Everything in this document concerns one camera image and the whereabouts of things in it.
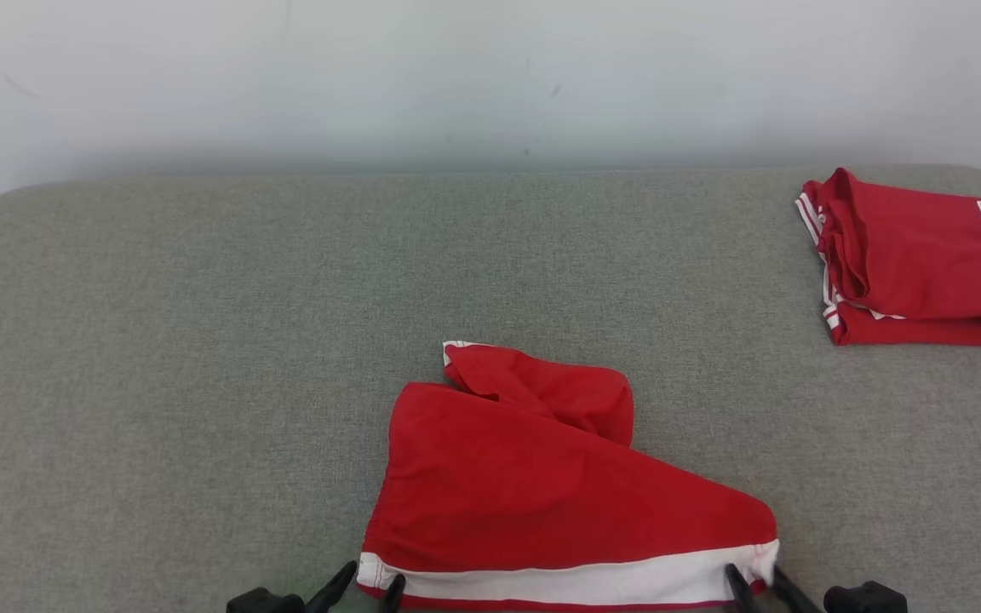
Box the red jersey with navy number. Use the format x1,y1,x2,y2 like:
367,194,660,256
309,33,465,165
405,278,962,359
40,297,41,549
795,168,981,352

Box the red shorts with white band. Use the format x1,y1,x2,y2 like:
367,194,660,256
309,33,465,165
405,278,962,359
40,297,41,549
357,341,781,612

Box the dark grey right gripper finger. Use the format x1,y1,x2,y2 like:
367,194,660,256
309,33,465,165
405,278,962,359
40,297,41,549
725,564,762,613
772,566,823,613

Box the grey fabric sofa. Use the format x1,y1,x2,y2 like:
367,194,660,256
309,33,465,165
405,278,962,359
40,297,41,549
0,163,981,613

